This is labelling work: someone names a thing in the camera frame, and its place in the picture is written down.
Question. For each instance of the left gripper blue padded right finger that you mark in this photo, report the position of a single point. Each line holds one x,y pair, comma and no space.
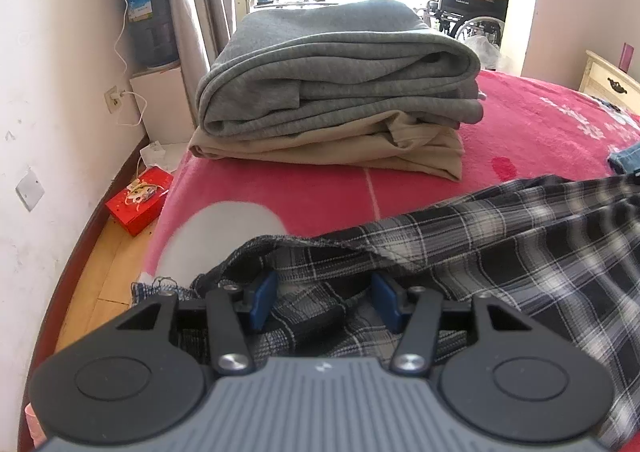
391,301

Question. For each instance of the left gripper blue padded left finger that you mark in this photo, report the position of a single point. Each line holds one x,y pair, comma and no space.
259,297

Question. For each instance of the black white plaid garment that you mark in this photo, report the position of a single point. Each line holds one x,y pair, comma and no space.
566,253

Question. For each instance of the red gift box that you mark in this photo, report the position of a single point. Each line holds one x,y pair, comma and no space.
141,202

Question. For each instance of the folded beige garment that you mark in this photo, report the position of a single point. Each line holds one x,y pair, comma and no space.
388,140

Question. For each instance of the pink floral bed blanket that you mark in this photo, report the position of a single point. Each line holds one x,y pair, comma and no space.
530,128

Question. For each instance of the folded grey blanket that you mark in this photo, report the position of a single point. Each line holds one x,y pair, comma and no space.
288,71

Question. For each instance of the dark blue jeans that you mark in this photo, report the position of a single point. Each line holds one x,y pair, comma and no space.
626,161

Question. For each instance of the black wheelchair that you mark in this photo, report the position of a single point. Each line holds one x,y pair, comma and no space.
462,19

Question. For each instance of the cream dresser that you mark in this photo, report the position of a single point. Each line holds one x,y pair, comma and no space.
601,79

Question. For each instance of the dark water dispenser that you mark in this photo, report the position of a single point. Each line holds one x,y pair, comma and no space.
152,32

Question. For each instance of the purple bottle on dresser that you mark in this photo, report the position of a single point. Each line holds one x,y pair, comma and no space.
626,56

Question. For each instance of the wall power outlet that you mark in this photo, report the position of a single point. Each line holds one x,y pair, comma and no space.
113,99

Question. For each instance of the wall switch plate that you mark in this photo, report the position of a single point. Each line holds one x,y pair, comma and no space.
29,190

